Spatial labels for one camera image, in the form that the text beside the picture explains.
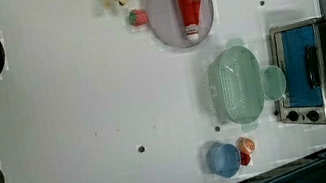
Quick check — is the mint green plastic strainer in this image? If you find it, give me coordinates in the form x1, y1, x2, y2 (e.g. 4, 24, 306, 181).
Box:
207, 38, 265, 133

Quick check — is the grey round plate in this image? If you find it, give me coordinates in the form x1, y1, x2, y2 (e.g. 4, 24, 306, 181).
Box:
145, 0, 214, 48

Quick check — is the toy strawberry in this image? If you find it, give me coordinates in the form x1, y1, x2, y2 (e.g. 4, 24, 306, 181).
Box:
128, 9, 148, 26

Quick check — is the blue bowl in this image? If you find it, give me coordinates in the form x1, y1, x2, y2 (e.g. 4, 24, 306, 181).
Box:
206, 142, 241, 178

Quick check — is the toy orange slice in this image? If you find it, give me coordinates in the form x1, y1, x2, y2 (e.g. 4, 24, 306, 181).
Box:
237, 137, 256, 155

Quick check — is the small red toy fruit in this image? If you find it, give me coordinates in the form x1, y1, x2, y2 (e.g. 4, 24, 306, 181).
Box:
240, 153, 251, 166

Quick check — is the mint green cup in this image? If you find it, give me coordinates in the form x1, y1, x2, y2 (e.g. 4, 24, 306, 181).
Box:
261, 65, 287, 101

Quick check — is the black toaster oven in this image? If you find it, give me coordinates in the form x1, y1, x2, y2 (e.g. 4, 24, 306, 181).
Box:
269, 18, 326, 125

